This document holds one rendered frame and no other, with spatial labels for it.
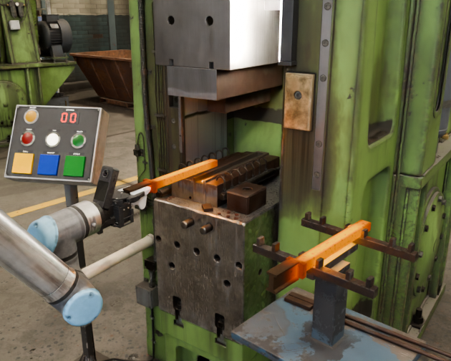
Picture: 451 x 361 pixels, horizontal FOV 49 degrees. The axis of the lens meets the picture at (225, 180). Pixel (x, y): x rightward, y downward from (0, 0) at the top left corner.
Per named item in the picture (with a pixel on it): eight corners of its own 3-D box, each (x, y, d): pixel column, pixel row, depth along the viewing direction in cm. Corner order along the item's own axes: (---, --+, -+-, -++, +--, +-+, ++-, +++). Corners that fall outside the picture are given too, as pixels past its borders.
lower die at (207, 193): (217, 207, 164) (217, 183, 161) (171, 195, 175) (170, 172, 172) (278, 175, 196) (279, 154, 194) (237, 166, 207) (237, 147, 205)
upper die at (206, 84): (216, 100, 152) (216, 69, 149) (167, 94, 163) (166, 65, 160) (282, 85, 185) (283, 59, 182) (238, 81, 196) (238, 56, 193)
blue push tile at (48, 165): (56, 175, 176) (59, 155, 178) (37, 174, 177) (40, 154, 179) (58, 176, 178) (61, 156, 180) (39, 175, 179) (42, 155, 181)
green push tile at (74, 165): (82, 176, 175) (85, 156, 176) (62, 175, 176) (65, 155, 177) (84, 177, 177) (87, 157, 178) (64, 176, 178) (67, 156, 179)
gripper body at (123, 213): (117, 214, 142) (84, 229, 133) (114, 186, 139) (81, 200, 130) (136, 220, 138) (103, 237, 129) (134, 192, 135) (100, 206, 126)
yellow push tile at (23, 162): (30, 173, 178) (34, 153, 179) (11, 172, 179) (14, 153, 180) (33, 174, 180) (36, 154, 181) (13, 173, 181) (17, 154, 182)
